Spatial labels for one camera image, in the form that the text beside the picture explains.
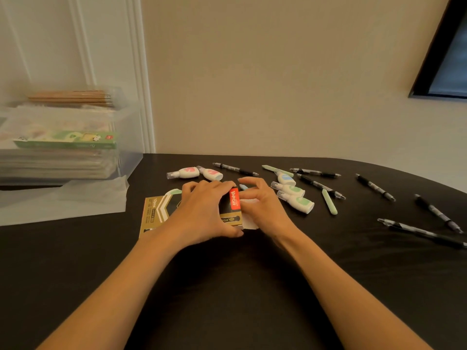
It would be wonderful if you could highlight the bundle of wooden pencils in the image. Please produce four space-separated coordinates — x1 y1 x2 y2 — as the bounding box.
29 89 113 107

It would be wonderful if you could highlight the white pink correction tape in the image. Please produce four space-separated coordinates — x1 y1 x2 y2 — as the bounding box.
166 166 201 180
196 165 224 182

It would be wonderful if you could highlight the white blue correction tape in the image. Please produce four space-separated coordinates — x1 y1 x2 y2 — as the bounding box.
274 171 297 188

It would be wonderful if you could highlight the black wall television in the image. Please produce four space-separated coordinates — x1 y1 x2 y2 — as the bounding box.
408 0 467 100

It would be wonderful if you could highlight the white green correction tape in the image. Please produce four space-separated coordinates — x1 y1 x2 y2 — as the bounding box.
276 190 316 215
270 181 306 198

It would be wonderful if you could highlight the black gold pen box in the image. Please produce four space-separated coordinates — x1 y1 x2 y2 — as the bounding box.
138 187 260 240

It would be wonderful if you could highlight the translucent plastic sheet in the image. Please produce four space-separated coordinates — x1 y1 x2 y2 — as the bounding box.
0 174 130 227

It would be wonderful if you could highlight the clear plastic storage bin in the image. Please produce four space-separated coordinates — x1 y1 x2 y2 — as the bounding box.
0 86 144 187

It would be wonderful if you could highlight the person's right forearm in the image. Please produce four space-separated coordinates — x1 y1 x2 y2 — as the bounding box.
279 229 435 350

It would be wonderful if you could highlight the person's left forearm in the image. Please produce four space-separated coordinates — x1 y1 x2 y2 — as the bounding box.
36 233 183 350

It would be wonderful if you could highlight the green highlighter stick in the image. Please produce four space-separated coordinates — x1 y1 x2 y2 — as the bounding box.
321 189 339 216
261 164 295 178

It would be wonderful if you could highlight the green pencil box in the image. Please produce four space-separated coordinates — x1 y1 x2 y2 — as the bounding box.
13 130 118 150

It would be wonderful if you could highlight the person's left hand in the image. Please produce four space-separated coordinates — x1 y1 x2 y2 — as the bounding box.
162 179 245 249

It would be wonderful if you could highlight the person's right hand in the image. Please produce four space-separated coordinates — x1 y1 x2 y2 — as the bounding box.
237 176 301 245

